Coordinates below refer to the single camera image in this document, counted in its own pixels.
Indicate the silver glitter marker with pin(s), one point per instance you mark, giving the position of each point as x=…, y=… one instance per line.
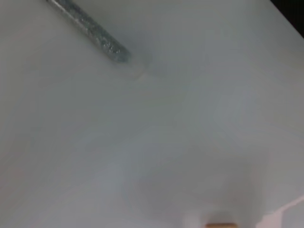
x=95, y=31

